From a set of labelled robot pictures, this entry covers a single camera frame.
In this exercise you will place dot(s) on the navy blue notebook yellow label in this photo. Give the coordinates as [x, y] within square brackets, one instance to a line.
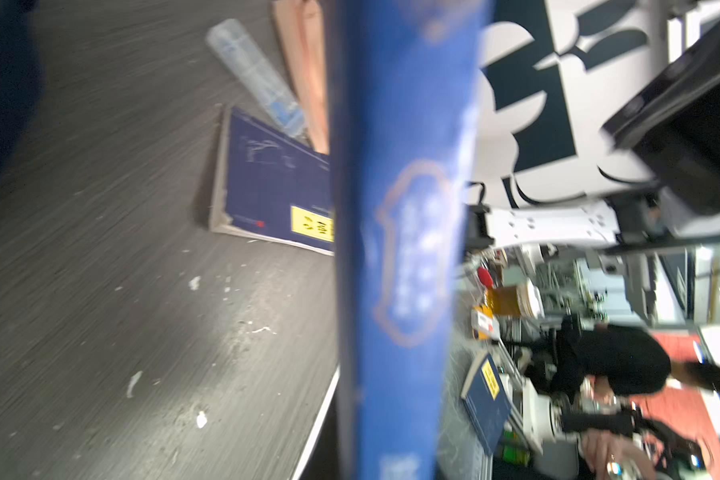
[270, 187]

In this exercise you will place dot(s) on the Animal Farm paperback book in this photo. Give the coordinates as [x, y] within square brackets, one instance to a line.
[401, 83]

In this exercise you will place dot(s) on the navy blue student backpack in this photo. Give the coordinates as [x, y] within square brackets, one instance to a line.
[20, 74]

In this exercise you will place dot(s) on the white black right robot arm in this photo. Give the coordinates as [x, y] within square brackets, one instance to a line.
[599, 122]

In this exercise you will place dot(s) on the clear plastic pen box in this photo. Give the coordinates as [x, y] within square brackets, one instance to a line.
[235, 48]

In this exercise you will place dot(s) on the peach fabric pencil case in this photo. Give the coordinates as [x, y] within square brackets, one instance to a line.
[301, 31]

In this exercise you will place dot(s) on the person in black shirt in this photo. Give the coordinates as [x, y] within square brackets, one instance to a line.
[624, 361]

